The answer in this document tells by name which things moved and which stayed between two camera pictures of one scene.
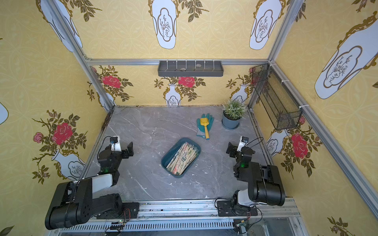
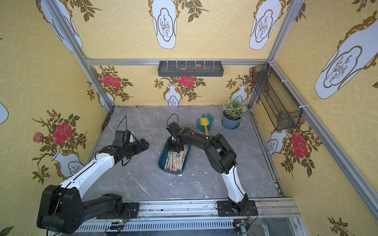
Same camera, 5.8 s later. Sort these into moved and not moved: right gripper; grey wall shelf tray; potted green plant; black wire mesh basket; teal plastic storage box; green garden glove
Moved: teal plastic storage box; right gripper
Not moved: grey wall shelf tray; potted green plant; green garden glove; black wire mesh basket
